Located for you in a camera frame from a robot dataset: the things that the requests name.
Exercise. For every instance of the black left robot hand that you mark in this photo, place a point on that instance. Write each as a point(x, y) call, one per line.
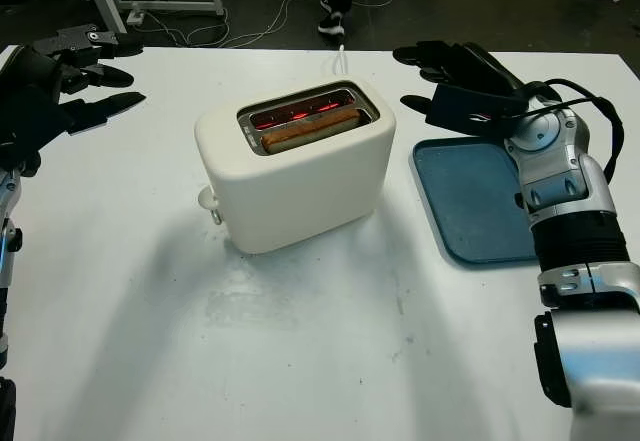
point(27, 83)

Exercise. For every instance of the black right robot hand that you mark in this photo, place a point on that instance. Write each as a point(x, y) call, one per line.
point(480, 68)

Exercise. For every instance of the toasted bread slice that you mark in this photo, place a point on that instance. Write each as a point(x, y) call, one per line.
point(310, 130)

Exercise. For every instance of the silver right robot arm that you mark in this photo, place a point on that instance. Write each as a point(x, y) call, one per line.
point(575, 196)

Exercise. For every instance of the white two-slot toaster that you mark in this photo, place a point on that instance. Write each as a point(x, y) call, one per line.
point(300, 191)

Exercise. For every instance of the white power strip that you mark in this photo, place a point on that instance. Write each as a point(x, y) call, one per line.
point(136, 17)

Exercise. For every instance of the blue rectangular tray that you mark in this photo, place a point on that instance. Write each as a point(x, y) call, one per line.
point(470, 201)

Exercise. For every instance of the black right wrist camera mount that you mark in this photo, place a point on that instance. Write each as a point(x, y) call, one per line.
point(472, 106)

